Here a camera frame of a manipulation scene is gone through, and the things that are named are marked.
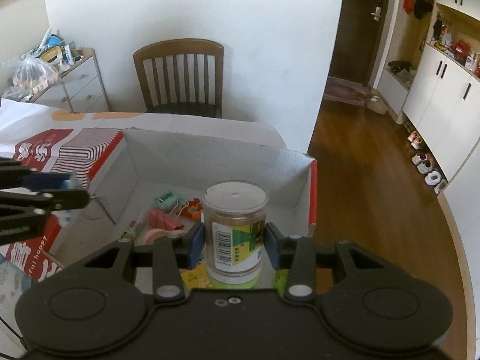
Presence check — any clear plastic bag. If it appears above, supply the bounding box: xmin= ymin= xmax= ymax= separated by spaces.
xmin=1 ymin=55 xmax=59 ymax=102

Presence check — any white drawer cabinet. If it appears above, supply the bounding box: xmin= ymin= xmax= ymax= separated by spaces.
xmin=28 ymin=48 xmax=111 ymax=113

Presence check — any green white tube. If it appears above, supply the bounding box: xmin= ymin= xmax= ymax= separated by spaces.
xmin=120 ymin=212 xmax=147 ymax=242

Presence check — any teal pencil sharpener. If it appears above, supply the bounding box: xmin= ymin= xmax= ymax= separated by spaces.
xmin=154 ymin=191 xmax=179 ymax=212

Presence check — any red dragon keychain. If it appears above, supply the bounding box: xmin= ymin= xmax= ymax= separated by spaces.
xmin=176 ymin=197 xmax=203 ymax=221

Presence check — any pink binder clip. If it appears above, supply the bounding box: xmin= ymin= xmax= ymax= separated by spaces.
xmin=148 ymin=209 xmax=185 ymax=231

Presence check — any patterned door mat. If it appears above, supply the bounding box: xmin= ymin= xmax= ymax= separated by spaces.
xmin=323 ymin=76 xmax=372 ymax=107

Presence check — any brown wooden chair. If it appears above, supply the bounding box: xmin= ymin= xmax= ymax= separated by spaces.
xmin=133 ymin=38 xmax=224 ymax=119

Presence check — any pink blue plush toy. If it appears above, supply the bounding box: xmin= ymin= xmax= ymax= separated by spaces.
xmin=143 ymin=228 xmax=187 ymax=245

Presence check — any red cardboard shoe box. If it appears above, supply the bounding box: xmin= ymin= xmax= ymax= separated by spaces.
xmin=1 ymin=127 xmax=317 ymax=284

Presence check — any red white patterned cloth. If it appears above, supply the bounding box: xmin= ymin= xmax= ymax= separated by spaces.
xmin=0 ymin=97 xmax=288 ymax=282

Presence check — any dark wooden door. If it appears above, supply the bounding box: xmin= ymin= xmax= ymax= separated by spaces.
xmin=329 ymin=0 xmax=389 ymax=85

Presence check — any green marker pen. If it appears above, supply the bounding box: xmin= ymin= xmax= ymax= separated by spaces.
xmin=274 ymin=269 xmax=290 ymax=297

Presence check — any toothpick jar green lid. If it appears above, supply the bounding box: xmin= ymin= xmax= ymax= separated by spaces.
xmin=202 ymin=180 xmax=269 ymax=289

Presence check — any yellow small box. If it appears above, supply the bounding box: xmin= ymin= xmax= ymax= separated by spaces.
xmin=180 ymin=262 xmax=213 ymax=291

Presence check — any white wall cabinet unit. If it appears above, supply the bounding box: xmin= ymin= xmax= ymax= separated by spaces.
xmin=374 ymin=0 xmax=480 ymax=203

